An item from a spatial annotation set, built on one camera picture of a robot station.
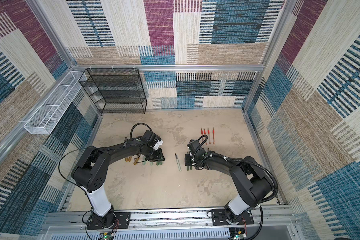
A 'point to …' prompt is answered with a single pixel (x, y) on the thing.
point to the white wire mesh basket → (45, 118)
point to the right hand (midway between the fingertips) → (187, 162)
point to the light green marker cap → (144, 163)
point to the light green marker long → (178, 162)
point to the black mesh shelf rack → (115, 90)
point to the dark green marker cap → (157, 163)
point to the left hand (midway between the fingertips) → (164, 157)
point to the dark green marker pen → (187, 168)
